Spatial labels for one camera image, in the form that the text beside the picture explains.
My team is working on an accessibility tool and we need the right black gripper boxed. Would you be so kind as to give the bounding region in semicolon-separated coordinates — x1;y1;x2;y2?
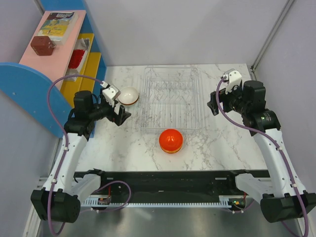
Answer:
207;81;250;116

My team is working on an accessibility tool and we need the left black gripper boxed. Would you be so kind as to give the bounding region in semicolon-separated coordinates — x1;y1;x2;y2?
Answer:
88;88;130;126

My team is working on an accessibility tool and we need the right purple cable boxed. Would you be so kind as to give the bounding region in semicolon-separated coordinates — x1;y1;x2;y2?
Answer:
216;78;310;237

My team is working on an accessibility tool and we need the orange bottom stacked bowl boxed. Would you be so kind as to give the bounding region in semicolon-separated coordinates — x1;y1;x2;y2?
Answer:
163;150;179;154

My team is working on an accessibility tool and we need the white wire dish rack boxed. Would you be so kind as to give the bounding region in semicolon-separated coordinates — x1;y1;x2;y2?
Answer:
139;66;201;134

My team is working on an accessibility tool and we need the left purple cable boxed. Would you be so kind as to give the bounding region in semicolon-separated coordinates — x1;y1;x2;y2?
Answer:
46;75;104;236

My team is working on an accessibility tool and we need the white slotted cable duct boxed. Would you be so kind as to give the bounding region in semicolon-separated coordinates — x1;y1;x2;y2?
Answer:
81;196;232;208

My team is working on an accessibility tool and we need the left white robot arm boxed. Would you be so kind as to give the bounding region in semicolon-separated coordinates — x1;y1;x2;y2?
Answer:
31;87;131;223

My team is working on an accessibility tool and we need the yellow cover book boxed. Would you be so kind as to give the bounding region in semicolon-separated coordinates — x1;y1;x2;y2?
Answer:
37;11;78;45

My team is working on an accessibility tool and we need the brown cube box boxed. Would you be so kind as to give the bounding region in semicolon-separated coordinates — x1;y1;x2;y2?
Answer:
30;36;56;56

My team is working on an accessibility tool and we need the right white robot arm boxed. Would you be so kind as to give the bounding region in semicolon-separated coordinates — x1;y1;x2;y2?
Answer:
207;80;316;223

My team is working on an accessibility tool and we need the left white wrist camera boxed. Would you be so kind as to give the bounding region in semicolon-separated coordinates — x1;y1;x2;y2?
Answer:
100;81;121;108

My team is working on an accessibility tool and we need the red white book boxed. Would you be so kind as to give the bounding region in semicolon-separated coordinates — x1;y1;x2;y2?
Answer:
66;38;90;75

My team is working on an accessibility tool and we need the blue pink yellow shelf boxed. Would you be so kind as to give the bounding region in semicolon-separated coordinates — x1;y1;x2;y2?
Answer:
0;0;106;138

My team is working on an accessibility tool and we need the orange plastic bowl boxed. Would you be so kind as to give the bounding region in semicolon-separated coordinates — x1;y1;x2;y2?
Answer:
122;97;139;106

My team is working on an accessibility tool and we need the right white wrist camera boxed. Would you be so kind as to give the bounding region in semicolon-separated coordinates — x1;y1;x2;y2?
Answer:
221;69;242;94

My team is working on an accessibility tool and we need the red plastic bowl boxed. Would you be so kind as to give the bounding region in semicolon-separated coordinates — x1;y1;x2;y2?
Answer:
159;129;183;150

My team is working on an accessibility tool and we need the celadon green ceramic bowl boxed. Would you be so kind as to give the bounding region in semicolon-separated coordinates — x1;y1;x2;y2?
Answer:
118;86;139;104

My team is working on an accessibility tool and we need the purple cable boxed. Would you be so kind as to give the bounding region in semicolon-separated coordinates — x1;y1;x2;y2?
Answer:
216;78;310;237
46;75;104;236

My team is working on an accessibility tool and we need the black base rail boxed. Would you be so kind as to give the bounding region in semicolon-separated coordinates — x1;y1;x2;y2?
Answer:
74;169;270;196

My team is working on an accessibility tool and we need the yellow plastic bowl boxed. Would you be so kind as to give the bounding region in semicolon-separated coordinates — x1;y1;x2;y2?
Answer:
161;147;182;151

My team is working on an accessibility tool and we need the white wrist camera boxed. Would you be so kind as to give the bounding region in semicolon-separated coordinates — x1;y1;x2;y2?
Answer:
221;69;242;94
100;81;121;108

